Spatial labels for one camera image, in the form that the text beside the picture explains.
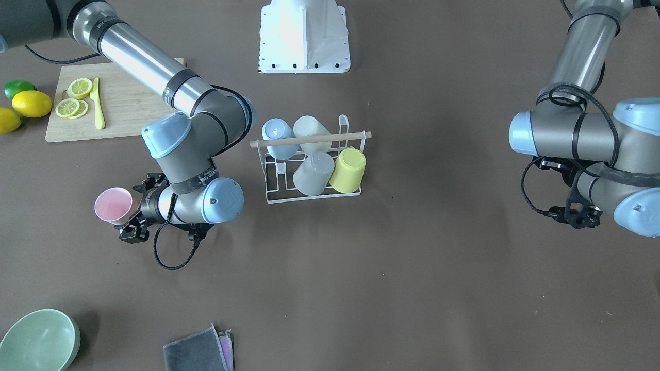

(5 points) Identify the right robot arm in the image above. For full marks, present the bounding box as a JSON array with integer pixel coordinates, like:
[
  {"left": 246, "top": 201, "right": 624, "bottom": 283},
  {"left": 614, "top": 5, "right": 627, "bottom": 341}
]
[{"left": 2, "top": 1, "right": 255, "bottom": 244}]

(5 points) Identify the wooden cutting board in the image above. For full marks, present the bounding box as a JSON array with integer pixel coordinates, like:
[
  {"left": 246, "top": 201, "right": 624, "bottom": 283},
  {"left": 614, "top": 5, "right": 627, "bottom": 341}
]
[{"left": 45, "top": 63, "right": 175, "bottom": 143}]

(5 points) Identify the grey cup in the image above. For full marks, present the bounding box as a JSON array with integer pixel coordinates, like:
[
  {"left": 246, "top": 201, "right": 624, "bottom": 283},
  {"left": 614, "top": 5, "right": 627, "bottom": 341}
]
[{"left": 292, "top": 152, "right": 335, "bottom": 196}]

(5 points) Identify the green lime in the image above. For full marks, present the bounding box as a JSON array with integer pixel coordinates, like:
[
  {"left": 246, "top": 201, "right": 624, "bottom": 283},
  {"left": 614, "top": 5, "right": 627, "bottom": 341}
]
[{"left": 3, "top": 79, "right": 38, "bottom": 100}]

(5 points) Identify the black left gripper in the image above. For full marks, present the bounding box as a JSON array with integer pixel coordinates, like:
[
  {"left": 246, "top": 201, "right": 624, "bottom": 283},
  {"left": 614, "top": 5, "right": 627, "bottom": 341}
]
[{"left": 538, "top": 157, "right": 603, "bottom": 229}]

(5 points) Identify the yellow lemon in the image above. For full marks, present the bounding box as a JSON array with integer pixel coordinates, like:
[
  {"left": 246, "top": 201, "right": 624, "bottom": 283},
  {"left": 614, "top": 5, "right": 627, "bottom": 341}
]
[
  {"left": 0, "top": 107, "right": 22, "bottom": 134},
  {"left": 12, "top": 91, "right": 53, "bottom": 118}
]

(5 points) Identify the white cup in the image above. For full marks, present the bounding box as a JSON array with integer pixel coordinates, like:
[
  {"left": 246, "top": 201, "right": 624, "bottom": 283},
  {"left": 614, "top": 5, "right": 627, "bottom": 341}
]
[{"left": 294, "top": 115, "right": 332, "bottom": 156}]

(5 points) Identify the grey folded cloth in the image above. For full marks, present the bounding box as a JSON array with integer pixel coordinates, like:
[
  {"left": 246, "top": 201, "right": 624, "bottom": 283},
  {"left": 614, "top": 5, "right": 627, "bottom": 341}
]
[{"left": 163, "top": 326, "right": 235, "bottom": 370}]

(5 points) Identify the light blue cup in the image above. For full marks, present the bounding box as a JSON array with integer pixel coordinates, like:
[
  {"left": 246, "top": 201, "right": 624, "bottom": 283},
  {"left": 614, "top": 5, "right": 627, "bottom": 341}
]
[{"left": 261, "top": 118, "right": 300, "bottom": 160}]

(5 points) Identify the lemon slice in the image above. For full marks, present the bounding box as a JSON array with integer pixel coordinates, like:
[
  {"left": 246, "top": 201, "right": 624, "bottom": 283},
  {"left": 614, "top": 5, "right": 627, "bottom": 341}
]
[
  {"left": 66, "top": 78, "right": 93, "bottom": 99},
  {"left": 55, "top": 98, "right": 89, "bottom": 120}
]

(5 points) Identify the yellow plastic knife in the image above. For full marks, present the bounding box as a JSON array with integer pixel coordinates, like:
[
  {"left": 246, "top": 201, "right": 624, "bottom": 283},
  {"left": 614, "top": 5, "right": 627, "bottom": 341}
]
[{"left": 90, "top": 77, "right": 106, "bottom": 130}]

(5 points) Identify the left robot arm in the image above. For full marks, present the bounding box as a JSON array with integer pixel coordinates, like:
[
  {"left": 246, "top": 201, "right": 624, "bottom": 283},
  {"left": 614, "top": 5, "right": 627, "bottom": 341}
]
[{"left": 508, "top": 1, "right": 659, "bottom": 238}]

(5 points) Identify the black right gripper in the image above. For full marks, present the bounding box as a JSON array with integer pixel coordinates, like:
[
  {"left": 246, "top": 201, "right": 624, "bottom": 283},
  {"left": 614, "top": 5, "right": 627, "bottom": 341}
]
[{"left": 119, "top": 172, "right": 169, "bottom": 244}]

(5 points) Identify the pink cup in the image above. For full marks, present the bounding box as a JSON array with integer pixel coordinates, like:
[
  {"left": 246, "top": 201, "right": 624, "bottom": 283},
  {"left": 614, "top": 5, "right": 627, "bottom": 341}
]
[{"left": 94, "top": 187, "right": 139, "bottom": 225}]

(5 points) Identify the white wire cup holder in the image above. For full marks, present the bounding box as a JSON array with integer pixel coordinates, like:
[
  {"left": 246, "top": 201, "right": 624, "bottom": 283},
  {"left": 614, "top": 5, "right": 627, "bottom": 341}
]
[{"left": 250, "top": 114, "right": 372, "bottom": 204}]

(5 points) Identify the green bowl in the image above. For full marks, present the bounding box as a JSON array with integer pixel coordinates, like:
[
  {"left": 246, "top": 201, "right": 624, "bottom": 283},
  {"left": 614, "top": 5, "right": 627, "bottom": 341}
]
[{"left": 1, "top": 309, "right": 81, "bottom": 370}]

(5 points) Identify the yellow cup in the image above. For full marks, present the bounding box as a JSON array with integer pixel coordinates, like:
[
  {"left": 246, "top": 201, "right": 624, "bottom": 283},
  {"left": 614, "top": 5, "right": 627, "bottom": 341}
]
[{"left": 328, "top": 148, "right": 366, "bottom": 193}]

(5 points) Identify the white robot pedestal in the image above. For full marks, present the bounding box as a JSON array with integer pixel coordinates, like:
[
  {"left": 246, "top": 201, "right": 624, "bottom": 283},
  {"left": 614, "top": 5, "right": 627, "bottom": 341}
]
[{"left": 258, "top": 1, "right": 351, "bottom": 74}]

